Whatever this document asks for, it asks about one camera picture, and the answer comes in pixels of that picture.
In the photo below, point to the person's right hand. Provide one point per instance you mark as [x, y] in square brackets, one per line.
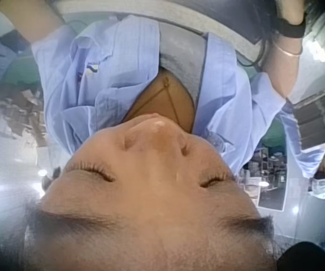
[293, 11]

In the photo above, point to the black wrist band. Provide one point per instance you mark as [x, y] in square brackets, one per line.
[290, 29]

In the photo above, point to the rack of dark trays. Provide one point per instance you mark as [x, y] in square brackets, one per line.
[317, 118]

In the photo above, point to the shelf with containers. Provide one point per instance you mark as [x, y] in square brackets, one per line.
[266, 175]

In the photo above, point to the cluttered grey shelf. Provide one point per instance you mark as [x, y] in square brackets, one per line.
[18, 118]

